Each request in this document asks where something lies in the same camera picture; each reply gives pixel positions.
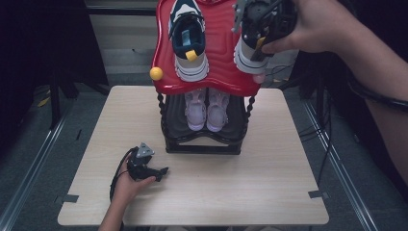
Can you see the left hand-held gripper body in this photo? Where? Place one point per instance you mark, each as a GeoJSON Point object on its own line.
{"type": "Point", "coordinates": [141, 168]}

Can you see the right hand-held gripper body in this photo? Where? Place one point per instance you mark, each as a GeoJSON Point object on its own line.
{"type": "Point", "coordinates": [266, 19]}

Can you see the navy white sneaker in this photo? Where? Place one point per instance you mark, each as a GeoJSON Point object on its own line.
{"type": "Point", "coordinates": [248, 62]}
{"type": "Point", "coordinates": [192, 69]}

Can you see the red and black shoe rack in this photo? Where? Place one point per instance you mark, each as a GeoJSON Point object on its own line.
{"type": "Point", "coordinates": [221, 38]}

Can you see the purple jelly sandal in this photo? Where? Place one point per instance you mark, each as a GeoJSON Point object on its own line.
{"type": "Point", "coordinates": [217, 115]}
{"type": "Point", "coordinates": [195, 115]}

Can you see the person's left hand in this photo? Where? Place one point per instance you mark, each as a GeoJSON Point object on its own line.
{"type": "Point", "coordinates": [126, 189]}

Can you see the person's right hand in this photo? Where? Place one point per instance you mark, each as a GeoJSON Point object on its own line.
{"type": "Point", "coordinates": [317, 25]}

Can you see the small black floor tape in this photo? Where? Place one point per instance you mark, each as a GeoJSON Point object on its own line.
{"type": "Point", "coordinates": [78, 134]}

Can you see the grey tape strip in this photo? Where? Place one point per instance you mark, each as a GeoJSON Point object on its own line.
{"type": "Point", "coordinates": [319, 194]}
{"type": "Point", "coordinates": [67, 199]}

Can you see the black metal stand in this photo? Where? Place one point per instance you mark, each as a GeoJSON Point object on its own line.
{"type": "Point", "coordinates": [55, 102]}

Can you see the yellow floor object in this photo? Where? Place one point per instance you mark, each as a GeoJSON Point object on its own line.
{"type": "Point", "coordinates": [44, 102]}

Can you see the black curtain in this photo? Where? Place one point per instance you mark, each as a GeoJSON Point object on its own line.
{"type": "Point", "coordinates": [352, 128]}
{"type": "Point", "coordinates": [38, 41]}

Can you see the metal floor rail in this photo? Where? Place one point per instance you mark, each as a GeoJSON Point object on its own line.
{"type": "Point", "coordinates": [35, 166]}
{"type": "Point", "coordinates": [340, 166]}

